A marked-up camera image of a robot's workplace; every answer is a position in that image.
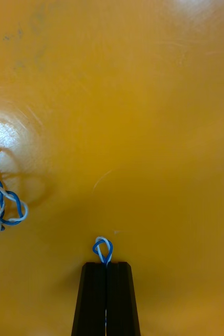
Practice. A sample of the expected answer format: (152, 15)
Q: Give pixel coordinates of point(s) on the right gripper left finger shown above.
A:
(92, 302)

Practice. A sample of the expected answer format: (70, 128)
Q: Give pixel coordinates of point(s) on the yellow-orange plastic bin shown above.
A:
(143, 105)

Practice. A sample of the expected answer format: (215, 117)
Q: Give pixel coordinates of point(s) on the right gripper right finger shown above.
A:
(122, 302)

